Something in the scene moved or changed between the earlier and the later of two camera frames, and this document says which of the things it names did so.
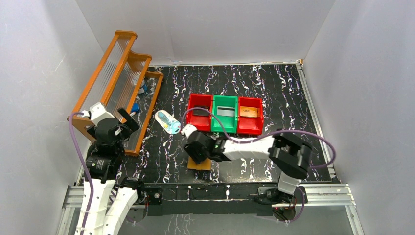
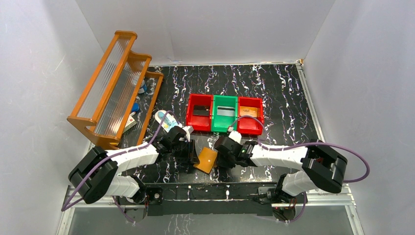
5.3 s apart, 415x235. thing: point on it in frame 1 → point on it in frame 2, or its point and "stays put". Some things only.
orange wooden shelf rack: [121, 81] stays put
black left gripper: [122, 123] → [187, 152]
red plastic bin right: [248, 126] stays put
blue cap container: [135, 107] stays put
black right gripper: [191, 151] → [220, 160]
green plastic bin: [225, 108] stays put
